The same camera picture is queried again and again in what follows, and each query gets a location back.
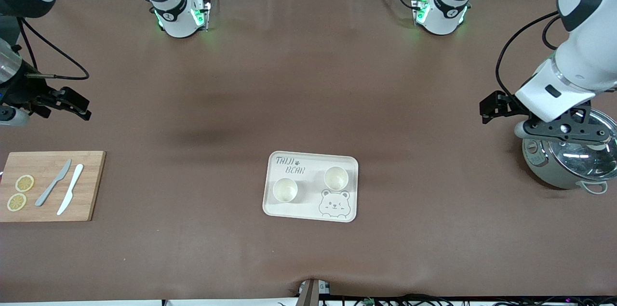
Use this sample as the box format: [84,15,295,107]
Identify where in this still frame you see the grey plastic knife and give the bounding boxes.
[35,159,72,207]

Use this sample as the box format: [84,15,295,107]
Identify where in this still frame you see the glass pot lid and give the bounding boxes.
[545,108,617,181]

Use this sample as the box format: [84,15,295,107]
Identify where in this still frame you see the white IKEA cup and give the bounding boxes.
[272,177,298,203]
[323,166,349,191]

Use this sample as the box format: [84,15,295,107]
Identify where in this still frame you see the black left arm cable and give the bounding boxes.
[496,10,564,99]

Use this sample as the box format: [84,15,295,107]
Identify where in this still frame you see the metal table edge bracket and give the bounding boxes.
[296,279,332,306]

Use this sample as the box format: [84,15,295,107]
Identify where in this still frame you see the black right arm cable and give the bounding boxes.
[17,17,91,80]

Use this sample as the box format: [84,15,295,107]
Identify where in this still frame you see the lemon slice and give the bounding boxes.
[15,174,35,193]
[7,193,27,212]

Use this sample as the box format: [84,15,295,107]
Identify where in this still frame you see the brown table cover mat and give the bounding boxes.
[0,0,617,303]

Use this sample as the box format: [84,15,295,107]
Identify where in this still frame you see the cream bear print tray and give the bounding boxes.
[262,151,359,223]

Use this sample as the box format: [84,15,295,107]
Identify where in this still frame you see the wooden cutting board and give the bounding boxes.
[0,151,107,223]

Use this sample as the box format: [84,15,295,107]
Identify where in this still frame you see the grey-green cooking pot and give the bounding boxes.
[522,106,617,195]

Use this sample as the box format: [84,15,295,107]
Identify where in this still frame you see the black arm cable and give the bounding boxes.
[17,17,91,80]
[496,10,564,99]

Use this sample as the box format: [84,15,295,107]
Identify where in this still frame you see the white plastic knife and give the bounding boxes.
[56,164,84,216]

